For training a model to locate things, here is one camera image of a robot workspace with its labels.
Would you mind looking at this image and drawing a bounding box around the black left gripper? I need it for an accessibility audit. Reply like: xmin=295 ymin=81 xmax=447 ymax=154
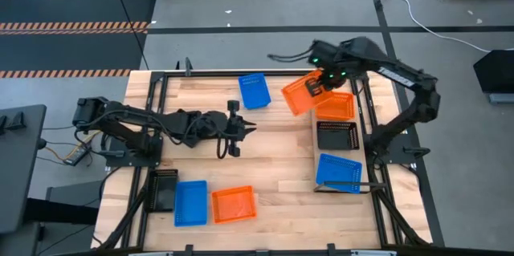
xmin=218 ymin=100 xmax=257 ymax=158

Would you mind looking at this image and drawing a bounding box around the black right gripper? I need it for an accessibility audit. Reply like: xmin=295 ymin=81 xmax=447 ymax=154
xmin=305 ymin=41 xmax=358 ymax=97

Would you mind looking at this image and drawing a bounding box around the orange plastic slotted basket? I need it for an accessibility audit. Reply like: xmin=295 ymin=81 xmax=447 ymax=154
xmin=315 ymin=91 xmax=357 ymax=122
xmin=280 ymin=69 xmax=334 ymax=117
xmin=210 ymin=185 xmax=258 ymax=225

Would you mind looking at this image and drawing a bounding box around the blue plastic slotted basket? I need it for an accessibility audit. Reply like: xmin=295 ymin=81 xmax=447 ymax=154
xmin=237 ymin=72 xmax=272 ymax=110
xmin=173 ymin=180 xmax=209 ymax=228
xmin=315 ymin=152 xmax=364 ymax=195

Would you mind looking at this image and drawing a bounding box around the black plastic slotted basket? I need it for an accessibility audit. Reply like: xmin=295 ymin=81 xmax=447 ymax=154
xmin=143 ymin=169 xmax=179 ymax=213
xmin=316 ymin=120 xmax=361 ymax=152

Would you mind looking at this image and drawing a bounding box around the black power adapter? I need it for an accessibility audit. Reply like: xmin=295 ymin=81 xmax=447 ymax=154
xmin=63 ymin=145 xmax=92 ymax=168

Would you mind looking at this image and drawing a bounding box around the black floor box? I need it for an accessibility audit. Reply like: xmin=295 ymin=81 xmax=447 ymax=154
xmin=472 ymin=49 xmax=514 ymax=95

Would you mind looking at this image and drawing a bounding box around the grey box base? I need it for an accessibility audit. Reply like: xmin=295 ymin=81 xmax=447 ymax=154
xmin=487 ymin=92 xmax=514 ymax=105

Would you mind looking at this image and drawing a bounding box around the black hazard-striped floor mat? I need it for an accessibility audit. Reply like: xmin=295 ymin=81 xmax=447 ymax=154
xmin=0 ymin=0 xmax=158 ymax=79

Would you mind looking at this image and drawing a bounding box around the black desk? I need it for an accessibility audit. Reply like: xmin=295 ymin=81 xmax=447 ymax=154
xmin=0 ymin=104 xmax=48 ymax=235

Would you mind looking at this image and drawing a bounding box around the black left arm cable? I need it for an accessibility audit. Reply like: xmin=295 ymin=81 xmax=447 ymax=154
xmin=215 ymin=135 xmax=230 ymax=160

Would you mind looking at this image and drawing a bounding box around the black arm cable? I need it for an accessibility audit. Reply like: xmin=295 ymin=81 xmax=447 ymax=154
xmin=215 ymin=135 xmax=230 ymax=160
xmin=267 ymin=47 xmax=316 ymax=64

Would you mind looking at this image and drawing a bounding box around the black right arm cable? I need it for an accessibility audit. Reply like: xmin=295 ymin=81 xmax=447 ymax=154
xmin=267 ymin=47 xmax=316 ymax=64

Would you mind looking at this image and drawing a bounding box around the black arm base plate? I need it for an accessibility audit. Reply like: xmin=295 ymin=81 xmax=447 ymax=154
xmin=375 ymin=132 xmax=431 ymax=165
xmin=104 ymin=134 xmax=165 ymax=168

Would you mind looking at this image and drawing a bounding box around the white floor cable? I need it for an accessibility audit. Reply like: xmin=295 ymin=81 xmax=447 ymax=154
xmin=387 ymin=0 xmax=492 ymax=54

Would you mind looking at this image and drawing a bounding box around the thin black floor cable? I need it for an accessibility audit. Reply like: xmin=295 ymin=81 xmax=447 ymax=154
xmin=108 ymin=0 xmax=150 ymax=71

